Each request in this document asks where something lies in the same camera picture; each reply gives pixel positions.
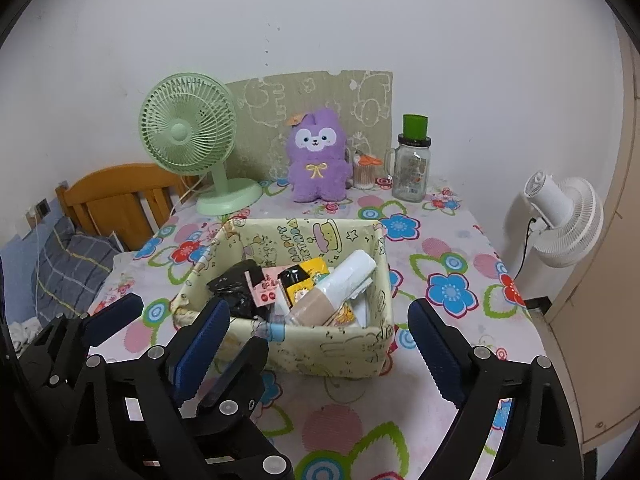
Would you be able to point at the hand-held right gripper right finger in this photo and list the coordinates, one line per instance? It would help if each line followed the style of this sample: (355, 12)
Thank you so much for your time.
(435, 350)

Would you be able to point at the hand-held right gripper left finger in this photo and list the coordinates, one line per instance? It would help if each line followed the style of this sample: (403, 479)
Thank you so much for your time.
(202, 345)

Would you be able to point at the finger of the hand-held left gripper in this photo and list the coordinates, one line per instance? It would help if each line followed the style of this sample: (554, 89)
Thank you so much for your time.
(240, 375)
(112, 312)

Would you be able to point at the black plastic bag bundle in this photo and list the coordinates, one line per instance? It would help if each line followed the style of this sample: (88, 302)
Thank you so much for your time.
(235, 290)

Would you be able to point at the pink packet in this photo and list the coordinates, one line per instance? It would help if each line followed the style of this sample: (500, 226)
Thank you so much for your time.
(265, 287)

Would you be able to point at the yellow printed storage box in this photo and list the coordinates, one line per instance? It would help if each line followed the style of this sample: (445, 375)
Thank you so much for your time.
(340, 355)

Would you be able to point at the yellow cartoon tissue packet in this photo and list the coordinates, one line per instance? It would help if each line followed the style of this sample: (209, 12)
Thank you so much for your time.
(305, 280)

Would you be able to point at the white plastic bag roll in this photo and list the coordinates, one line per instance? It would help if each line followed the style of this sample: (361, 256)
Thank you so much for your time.
(330, 290)

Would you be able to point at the white crumpled cloth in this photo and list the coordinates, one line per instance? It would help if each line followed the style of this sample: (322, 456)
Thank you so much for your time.
(20, 332)

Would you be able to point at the grey plaid cloth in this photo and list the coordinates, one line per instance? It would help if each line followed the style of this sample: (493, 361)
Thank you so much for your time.
(70, 270)

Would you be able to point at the wooden chair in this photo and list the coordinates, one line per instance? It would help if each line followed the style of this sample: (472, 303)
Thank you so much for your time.
(115, 200)

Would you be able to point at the glass jar with black lid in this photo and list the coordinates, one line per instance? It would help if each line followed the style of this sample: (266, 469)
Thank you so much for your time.
(411, 170)

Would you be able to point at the white standing fan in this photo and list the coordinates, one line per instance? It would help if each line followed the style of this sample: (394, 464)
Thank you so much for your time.
(565, 220)

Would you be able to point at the cotton swab jar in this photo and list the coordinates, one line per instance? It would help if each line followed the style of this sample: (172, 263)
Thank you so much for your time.
(364, 170)

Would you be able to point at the green desk fan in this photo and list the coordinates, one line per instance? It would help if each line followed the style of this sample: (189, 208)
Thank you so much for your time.
(185, 130)

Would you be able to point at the purple plush toy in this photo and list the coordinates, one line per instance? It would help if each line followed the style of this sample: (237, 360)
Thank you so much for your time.
(317, 160)

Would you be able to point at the green plastic cup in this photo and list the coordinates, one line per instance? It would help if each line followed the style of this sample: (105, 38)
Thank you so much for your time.
(416, 126)

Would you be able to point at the beige wardrobe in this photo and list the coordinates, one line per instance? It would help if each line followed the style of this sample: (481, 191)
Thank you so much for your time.
(615, 210)

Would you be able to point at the green printed cardboard sheet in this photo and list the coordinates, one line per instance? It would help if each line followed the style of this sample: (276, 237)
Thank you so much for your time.
(270, 105)

